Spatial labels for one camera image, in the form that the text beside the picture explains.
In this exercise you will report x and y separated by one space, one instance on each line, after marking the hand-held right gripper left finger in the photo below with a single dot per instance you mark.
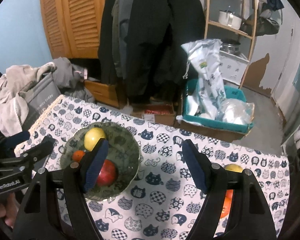
95 165

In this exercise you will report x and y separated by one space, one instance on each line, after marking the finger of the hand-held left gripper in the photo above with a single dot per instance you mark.
41 148
20 137

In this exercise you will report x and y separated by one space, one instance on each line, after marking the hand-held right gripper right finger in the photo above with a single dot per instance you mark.
193 165

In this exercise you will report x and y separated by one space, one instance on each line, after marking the red apple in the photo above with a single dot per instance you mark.
108 174

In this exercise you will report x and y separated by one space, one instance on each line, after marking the small tangerine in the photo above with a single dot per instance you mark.
78 155

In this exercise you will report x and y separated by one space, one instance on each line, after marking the yellow apple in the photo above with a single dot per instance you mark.
92 137

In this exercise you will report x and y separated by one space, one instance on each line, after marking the green glass bowl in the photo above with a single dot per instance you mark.
125 145

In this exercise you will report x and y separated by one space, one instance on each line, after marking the yellow pear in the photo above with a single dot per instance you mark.
233 168

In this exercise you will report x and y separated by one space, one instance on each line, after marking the orange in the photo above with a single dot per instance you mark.
227 200

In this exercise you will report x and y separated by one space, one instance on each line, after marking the person's left hand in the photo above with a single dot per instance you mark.
3 210

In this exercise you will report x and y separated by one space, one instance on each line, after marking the cat print tablecloth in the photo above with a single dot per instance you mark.
160 180

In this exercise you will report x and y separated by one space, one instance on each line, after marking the grey storage bag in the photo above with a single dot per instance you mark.
42 100

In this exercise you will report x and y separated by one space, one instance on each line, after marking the cardboard box with red packet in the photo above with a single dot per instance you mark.
157 112

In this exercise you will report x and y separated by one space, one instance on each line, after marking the clear plastic bag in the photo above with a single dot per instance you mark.
235 111

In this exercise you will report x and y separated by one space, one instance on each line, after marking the wooden drawer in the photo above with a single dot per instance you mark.
102 92

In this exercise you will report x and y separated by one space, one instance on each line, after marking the grey clothes pile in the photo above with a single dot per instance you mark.
67 75

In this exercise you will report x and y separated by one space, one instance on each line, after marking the teal plastic basket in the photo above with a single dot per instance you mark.
235 92

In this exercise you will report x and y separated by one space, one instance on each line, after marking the white rice bag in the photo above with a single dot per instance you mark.
205 67

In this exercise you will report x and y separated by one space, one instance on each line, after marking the white shoe rack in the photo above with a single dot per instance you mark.
293 140

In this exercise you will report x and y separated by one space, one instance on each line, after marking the white drawer unit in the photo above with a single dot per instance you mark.
232 67

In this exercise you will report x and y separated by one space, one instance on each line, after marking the black jacket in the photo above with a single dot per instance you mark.
106 42

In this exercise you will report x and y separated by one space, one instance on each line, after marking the steel pot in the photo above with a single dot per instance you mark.
230 46

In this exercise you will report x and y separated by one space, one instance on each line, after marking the black hooded coat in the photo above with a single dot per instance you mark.
165 42

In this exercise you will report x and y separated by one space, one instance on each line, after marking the wooden louvered wardrobe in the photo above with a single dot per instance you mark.
72 17

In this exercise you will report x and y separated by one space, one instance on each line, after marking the grey jacket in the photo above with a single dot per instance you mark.
122 30

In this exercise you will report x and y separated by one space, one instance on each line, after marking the pale blue door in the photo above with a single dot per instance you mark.
277 55

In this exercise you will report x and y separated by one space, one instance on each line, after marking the white cooking pot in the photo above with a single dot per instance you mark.
227 17

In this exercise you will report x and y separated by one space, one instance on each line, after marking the grey hanging bag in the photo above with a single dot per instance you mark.
262 22

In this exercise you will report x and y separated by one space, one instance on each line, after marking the wooden shelf rack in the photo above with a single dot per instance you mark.
251 17

